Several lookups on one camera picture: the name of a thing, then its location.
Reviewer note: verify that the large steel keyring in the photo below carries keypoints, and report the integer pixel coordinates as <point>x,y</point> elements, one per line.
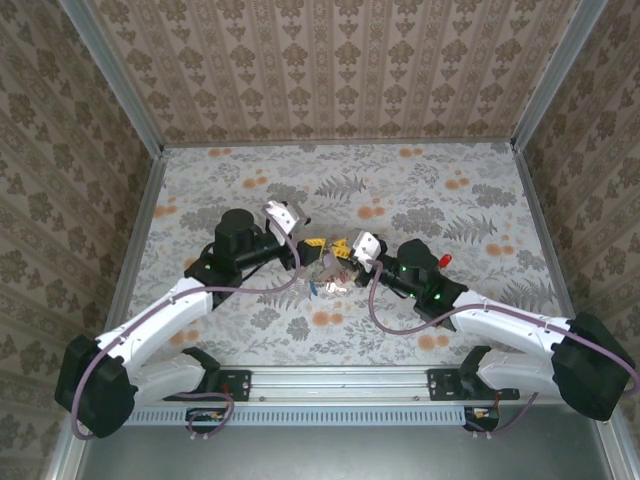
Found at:
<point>320,274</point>

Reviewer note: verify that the red plastic key tag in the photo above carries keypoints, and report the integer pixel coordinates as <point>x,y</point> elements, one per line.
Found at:
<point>445,260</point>

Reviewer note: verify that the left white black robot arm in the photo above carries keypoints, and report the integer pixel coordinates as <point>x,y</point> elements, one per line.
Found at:
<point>165,320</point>

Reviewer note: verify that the blue plastic key tag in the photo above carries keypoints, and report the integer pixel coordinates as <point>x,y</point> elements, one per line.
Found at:
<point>312,287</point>

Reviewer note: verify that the black electronics board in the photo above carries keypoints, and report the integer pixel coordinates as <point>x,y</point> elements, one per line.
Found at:
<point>482,417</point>
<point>210,417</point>

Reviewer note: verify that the grey metal panel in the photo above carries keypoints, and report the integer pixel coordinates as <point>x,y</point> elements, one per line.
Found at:
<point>325,455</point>

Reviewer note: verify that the aluminium table side rail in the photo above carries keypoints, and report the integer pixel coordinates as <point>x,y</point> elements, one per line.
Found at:
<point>550,250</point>
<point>144,215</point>

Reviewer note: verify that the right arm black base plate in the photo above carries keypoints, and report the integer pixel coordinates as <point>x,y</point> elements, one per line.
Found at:
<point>442,385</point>

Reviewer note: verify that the aluminium mounting rail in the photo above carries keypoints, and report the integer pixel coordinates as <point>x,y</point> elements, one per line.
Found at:
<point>340,382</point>

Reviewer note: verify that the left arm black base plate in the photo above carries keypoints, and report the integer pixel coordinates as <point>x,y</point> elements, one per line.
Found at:
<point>240,387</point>

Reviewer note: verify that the aluminium frame post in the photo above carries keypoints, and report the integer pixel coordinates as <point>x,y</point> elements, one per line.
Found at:
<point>116,75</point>
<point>556,75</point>

